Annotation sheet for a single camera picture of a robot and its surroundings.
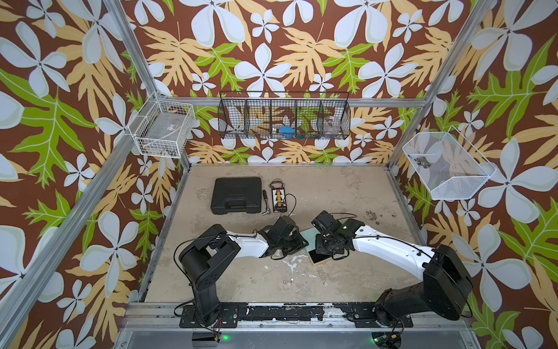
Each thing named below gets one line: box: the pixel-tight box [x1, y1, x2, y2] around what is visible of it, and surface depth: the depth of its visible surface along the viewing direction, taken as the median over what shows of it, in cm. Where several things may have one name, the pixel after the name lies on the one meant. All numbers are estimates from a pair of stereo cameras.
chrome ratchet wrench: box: [261, 189, 271, 216], surface depth 107 cm
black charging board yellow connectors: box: [271, 187, 287, 214], surface depth 106 cm
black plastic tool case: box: [210, 176, 263, 215], surface depth 101 cm
